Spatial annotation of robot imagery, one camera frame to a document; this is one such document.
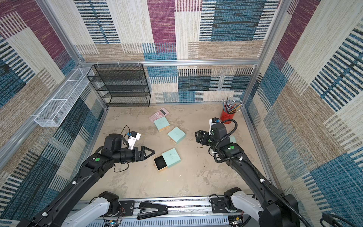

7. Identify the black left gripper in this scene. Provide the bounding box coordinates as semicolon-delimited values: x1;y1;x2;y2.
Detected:
112;146;156;165

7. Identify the mint drawer jewelry box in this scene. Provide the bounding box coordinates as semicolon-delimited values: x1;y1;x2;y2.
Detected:
229;136;236;143

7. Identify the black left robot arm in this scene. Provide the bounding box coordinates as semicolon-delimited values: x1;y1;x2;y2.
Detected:
17;133;155;227

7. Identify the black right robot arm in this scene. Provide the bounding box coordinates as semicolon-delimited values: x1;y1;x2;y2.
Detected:
195;118;310;227

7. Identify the red pencil cup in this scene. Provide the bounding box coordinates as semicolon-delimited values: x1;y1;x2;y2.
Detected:
220;110;234;122

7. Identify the pink calculator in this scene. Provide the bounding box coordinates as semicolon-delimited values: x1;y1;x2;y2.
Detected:
149;107;169;123

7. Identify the black stapler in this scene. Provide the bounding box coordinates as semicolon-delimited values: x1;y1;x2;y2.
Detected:
137;202;168;220

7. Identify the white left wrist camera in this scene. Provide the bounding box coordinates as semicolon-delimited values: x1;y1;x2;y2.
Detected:
128;131;141;149

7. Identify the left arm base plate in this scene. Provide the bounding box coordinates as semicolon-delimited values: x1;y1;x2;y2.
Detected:
101;201;135;218

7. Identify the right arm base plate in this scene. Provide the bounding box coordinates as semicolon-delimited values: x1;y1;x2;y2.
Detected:
209;196;228;214

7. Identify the black wire shelf rack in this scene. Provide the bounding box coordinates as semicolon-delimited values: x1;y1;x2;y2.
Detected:
87;63;151;107

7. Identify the white mesh wall basket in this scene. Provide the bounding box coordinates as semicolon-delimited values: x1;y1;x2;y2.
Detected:
35;68;90;127

